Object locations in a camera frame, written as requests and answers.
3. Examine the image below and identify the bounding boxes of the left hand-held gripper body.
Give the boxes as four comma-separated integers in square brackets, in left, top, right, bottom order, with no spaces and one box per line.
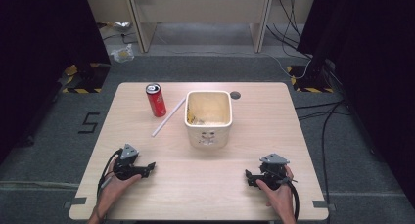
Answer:
[112,143,150,182]

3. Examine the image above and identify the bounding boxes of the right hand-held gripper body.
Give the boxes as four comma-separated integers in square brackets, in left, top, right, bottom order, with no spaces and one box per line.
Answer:
[258,153,291,190]

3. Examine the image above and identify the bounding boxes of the person's left hand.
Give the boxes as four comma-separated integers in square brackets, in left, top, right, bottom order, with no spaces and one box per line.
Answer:
[96,158,143,215]

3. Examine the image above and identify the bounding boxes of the person's right hand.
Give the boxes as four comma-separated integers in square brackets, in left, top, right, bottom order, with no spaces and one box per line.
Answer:
[255,164,297,219]

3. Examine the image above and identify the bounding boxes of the white straw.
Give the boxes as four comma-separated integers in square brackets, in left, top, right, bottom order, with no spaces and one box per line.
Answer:
[151,96,187,138]

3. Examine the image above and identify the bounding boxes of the grey tape strip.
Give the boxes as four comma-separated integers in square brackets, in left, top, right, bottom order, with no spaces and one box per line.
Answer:
[63,197,88,209]
[311,200,336,212]

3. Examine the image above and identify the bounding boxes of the cream plastic bin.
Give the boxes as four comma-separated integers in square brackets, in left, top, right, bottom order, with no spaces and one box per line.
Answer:
[184,90,234,150]

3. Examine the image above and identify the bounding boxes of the red soda can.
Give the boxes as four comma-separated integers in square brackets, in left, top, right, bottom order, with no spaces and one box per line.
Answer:
[145,83,167,118]

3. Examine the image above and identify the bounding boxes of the stand base with hazard tape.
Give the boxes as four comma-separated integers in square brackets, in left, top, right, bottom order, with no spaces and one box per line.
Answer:
[286,65,336,94]
[61,62,111,95]

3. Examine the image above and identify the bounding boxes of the clear plastic bag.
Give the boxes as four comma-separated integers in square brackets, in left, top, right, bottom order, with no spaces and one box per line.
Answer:
[110,43,135,64]

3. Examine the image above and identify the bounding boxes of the black curtain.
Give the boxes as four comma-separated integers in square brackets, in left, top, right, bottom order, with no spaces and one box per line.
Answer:
[0,0,111,164]
[296,0,415,209]

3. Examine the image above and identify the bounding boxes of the crumpled foil bag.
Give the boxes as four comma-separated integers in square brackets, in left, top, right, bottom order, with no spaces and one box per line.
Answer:
[97,21,133,34]

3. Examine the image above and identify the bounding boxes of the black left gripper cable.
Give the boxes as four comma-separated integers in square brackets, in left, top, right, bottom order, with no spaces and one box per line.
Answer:
[96,148,124,200]

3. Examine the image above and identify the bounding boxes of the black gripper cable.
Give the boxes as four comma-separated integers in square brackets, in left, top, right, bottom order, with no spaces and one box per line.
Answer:
[96,148,124,200]
[276,174,300,222]

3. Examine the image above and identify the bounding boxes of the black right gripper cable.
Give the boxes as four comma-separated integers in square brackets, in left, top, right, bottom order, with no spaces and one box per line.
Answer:
[276,174,300,222]

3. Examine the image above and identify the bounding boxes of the black floor cables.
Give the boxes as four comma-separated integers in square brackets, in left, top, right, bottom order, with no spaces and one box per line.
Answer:
[294,99,347,224]

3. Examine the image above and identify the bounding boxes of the thin black floor cable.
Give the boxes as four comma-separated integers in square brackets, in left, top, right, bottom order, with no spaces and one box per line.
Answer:
[101,30,139,46]

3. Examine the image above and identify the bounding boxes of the black wall cables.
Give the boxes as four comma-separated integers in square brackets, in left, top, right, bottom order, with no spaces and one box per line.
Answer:
[265,0,313,61]

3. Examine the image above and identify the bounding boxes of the light wooden desk frame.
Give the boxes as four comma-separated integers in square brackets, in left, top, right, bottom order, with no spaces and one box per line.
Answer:
[121,0,275,54]

